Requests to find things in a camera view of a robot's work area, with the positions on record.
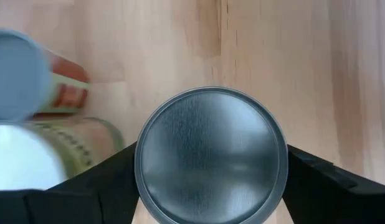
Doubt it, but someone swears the green label can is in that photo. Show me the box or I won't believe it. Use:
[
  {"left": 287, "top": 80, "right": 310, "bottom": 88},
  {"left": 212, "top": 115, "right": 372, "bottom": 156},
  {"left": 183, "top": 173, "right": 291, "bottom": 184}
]
[{"left": 134, "top": 86, "right": 289, "bottom": 224}]

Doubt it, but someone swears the yellow-green carrots can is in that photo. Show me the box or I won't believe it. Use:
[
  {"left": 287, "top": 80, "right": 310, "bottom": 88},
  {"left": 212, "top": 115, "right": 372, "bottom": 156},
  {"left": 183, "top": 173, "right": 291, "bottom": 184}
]
[{"left": 0, "top": 116, "right": 125, "bottom": 191}]

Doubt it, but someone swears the diced tomatoes can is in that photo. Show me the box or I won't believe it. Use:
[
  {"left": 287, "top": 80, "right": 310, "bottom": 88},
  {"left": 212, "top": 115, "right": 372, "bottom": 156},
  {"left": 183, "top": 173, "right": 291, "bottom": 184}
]
[{"left": 0, "top": 29, "right": 90, "bottom": 122}]

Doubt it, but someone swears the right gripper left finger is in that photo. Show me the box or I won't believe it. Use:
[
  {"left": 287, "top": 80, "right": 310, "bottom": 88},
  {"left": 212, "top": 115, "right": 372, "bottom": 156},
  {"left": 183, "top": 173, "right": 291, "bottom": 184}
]
[{"left": 0, "top": 142, "right": 140, "bottom": 224}]

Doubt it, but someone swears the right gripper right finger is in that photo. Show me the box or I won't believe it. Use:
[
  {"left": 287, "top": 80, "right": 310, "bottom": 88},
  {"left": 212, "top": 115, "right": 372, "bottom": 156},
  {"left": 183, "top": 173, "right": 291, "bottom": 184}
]
[{"left": 282, "top": 144, "right": 385, "bottom": 224}]

